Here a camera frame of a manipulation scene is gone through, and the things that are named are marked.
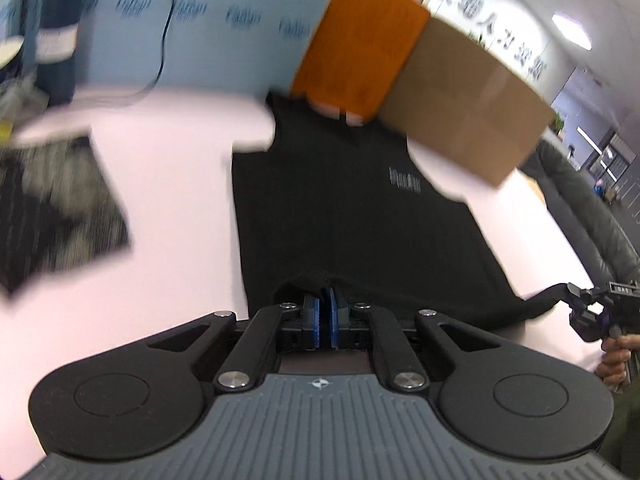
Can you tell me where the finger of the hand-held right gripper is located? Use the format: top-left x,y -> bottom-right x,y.
525,282 -> 581,317

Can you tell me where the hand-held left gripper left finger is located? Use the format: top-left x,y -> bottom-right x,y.
147,292 -> 321,392

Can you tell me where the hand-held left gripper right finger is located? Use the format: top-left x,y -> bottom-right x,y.
322,287 -> 506,392

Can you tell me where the black t-shirt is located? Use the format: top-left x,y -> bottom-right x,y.
231,91 -> 571,331

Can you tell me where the person's right hand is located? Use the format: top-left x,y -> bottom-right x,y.
596,334 -> 640,392

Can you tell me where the dark grey sofa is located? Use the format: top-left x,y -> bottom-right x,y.
520,137 -> 640,281

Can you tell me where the brown cardboard box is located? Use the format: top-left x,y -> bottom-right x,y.
377,17 -> 557,187

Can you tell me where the ceiling light panel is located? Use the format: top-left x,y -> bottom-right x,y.
551,12 -> 594,51

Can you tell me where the orange box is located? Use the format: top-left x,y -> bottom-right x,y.
291,0 -> 432,122

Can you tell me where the black patterned cloth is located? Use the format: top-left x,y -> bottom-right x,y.
0,132 -> 133,297

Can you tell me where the light blue foam board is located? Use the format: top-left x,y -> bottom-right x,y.
0,0 -> 346,98

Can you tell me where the grey cloth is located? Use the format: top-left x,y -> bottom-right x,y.
0,80 -> 48,121

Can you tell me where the dark cylindrical bottle box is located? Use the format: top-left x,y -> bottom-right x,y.
37,0 -> 93,106

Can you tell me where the dark paper cup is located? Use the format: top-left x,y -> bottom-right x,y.
0,37 -> 36,86

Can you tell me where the black cable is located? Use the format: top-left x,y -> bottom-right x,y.
127,0 -> 176,103

